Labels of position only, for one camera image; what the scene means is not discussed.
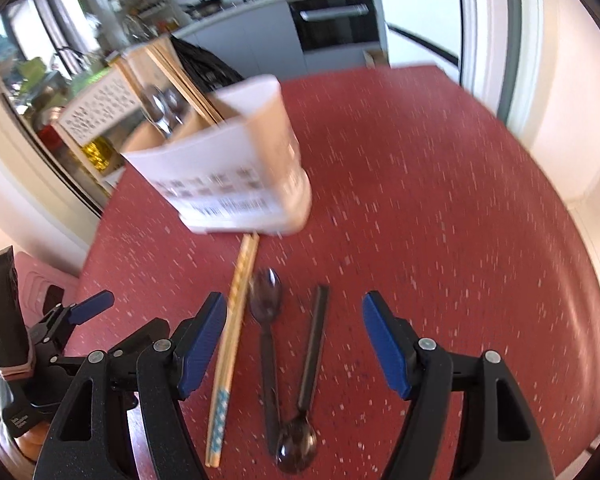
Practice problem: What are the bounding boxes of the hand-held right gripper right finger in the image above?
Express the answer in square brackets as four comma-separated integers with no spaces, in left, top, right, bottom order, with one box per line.
[361,290,556,480]

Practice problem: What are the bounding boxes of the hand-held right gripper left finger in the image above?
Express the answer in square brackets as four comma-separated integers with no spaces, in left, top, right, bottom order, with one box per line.
[34,291,229,480]

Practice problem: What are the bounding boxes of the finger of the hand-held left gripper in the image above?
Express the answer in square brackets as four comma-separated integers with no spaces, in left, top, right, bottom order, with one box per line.
[30,290,116,350]
[49,317,171,377]

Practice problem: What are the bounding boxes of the white plastic utensil holder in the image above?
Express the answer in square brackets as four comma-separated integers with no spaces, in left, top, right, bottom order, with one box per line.
[120,74,313,237]

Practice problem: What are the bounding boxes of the gold foil bag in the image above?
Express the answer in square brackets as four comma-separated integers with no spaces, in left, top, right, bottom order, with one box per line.
[82,135,126,176]

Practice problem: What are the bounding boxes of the beige plastic basket cart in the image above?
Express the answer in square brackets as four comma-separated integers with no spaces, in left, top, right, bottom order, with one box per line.
[55,55,146,186]

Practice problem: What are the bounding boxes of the black cloth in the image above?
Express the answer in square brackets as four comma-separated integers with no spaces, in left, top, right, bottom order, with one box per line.
[170,35,246,93]

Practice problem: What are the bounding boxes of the white spice rack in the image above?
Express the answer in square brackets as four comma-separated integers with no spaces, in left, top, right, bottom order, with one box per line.
[130,0,181,31]

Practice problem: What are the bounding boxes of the black wok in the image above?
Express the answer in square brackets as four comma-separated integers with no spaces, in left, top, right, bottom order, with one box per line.
[187,0,226,18]

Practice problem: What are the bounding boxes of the grey base cabinets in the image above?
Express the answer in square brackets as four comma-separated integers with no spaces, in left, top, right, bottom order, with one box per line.
[180,0,386,81]

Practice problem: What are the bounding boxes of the black built-in oven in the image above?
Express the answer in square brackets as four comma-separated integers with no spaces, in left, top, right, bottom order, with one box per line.
[287,0,376,53]

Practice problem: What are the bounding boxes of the white refrigerator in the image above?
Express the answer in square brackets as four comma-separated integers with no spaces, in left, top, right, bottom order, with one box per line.
[375,0,461,68]

